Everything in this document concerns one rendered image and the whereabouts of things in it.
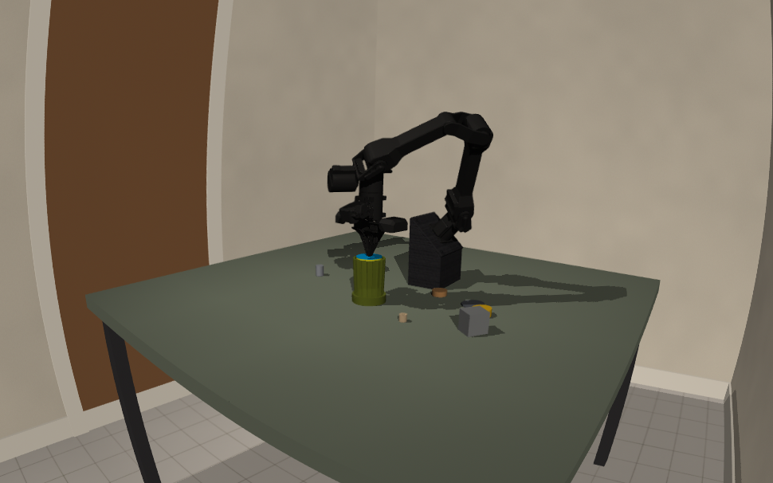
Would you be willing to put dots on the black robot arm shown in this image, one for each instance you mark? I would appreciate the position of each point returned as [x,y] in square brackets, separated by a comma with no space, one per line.
[383,154]

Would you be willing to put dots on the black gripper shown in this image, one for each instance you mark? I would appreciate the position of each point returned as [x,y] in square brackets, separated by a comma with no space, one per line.
[372,229]

